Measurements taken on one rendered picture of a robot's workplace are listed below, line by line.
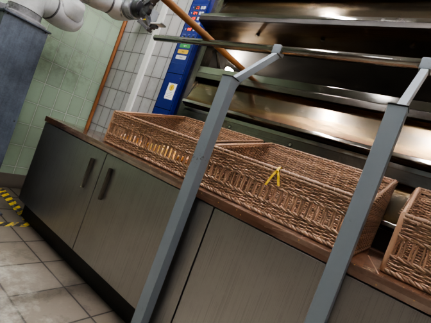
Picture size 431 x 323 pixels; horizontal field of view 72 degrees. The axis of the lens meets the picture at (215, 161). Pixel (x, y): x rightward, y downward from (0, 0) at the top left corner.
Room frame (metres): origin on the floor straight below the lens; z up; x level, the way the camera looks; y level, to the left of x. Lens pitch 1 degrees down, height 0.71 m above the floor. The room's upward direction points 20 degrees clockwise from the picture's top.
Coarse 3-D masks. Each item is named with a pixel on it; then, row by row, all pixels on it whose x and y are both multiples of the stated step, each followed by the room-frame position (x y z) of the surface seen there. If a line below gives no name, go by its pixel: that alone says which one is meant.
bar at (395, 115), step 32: (256, 64) 1.04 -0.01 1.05; (384, 64) 0.92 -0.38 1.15; (416, 64) 0.87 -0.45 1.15; (224, 96) 0.93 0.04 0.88; (384, 128) 0.67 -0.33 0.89; (192, 160) 0.94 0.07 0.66; (384, 160) 0.66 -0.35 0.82; (192, 192) 0.94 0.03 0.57; (352, 224) 0.66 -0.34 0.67; (160, 256) 0.94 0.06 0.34; (160, 288) 0.96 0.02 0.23; (320, 288) 0.67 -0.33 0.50; (320, 320) 0.66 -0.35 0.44
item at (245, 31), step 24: (216, 24) 1.67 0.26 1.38; (240, 24) 1.56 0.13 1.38; (264, 24) 1.47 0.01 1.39; (288, 24) 1.39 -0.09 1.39; (312, 24) 1.32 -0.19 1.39; (336, 24) 1.26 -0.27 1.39; (360, 24) 1.20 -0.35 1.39; (384, 24) 1.15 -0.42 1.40; (408, 24) 1.11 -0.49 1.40; (312, 48) 1.48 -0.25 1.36; (336, 48) 1.40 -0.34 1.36; (360, 48) 1.32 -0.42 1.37; (384, 48) 1.26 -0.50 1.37; (408, 48) 1.20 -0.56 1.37
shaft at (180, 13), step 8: (160, 0) 1.13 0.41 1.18; (168, 0) 1.13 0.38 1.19; (176, 8) 1.17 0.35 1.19; (184, 16) 1.22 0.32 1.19; (192, 24) 1.26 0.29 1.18; (200, 32) 1.31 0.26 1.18; (216, 48) 1.43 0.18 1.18; (224, 56) 1.50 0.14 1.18; (232, 56) 1.53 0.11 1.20; (240, 64) 1.59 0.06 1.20
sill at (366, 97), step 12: (204, 72) 1.80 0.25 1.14; (216, 72) 1.75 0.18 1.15; (228, 72) 1.70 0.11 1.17; (276, 84) 1.52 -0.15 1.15; (288, 84) 1.49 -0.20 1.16; (300, 84) 1.45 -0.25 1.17; (312, 84) 1.42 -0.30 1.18; (348, 96) 1.32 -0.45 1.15; (360, 96) 1.29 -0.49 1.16; (372, 96) 1.26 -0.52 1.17; (384, 96) 1.24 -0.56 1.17; (420, 108) 1.16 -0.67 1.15
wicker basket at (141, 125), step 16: (128, 112) 1.44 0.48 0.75; (112, 128) 1.37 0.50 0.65; (128, 128) 1.31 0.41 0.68; (144, 128) 1.26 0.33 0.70; (160, 128) 1.20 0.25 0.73; (176, 128) 1.75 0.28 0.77; (192, 128) 1.70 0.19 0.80; (224, 128) 1.60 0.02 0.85; (112, 144) 1.34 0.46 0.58; (128, 144) 1.29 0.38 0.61; (144, 144) 1.24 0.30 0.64; (160, 144) 1.68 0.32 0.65; (176, 144) 1.14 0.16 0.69; (192, 144) 1.10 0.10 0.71; (160, 160) 1.17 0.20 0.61
